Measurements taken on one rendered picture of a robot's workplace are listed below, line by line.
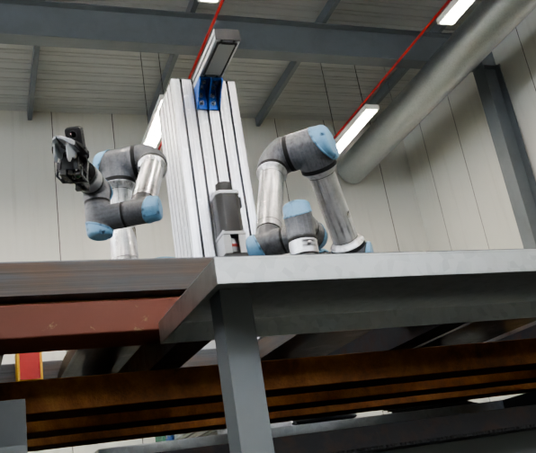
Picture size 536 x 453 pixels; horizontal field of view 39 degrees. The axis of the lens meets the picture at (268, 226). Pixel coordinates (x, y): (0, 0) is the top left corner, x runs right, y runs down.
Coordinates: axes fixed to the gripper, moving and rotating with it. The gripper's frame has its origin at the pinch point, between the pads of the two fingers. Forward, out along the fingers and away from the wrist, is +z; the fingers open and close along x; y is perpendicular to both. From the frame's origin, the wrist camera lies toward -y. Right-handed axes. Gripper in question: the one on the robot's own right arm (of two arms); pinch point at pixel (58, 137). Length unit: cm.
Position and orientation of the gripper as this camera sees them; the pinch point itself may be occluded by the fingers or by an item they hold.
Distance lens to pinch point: 203.2
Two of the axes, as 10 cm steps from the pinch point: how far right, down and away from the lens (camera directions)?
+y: 0.2, 9.4, -3.3
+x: -9.9, 0.6, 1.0
